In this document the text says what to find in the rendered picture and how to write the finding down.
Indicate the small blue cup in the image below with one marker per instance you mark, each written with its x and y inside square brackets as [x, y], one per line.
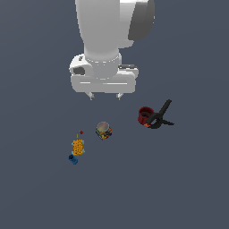
[73, 159]

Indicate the dark red mug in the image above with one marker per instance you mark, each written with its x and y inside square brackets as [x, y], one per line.
[145, 115]

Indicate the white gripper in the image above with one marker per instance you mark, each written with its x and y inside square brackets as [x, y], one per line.
[103, 82]

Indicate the small red green-stemmed object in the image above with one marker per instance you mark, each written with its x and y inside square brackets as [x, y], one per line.
[80, 132]

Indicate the orange patterned box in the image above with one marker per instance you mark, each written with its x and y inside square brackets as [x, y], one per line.
[78, 147]

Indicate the black spring clamp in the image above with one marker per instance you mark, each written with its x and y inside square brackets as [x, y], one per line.
[160, 117]

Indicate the colourful can with grey lid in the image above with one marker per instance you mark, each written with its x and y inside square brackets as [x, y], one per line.
[103, 130]

